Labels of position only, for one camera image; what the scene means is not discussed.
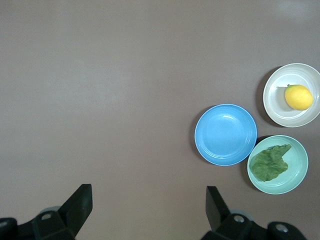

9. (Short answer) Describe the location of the green lettuce leaf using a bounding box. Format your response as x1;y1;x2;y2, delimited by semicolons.
249;143;293;183

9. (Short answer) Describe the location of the yellow lemon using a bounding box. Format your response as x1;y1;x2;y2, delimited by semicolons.
284;84;314;111

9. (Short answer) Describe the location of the mint green round plate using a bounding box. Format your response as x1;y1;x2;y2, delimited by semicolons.
247;134;309;196

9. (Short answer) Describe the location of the beige round plate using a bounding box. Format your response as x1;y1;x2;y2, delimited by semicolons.
262;62;320;128

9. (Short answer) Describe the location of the blue round plate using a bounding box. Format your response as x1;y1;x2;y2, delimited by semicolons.
194;103;258;167

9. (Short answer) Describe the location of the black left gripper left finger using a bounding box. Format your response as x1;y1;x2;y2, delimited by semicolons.
0;184;93;240

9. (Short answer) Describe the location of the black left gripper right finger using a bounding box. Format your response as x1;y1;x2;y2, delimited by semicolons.
199;185;307;240

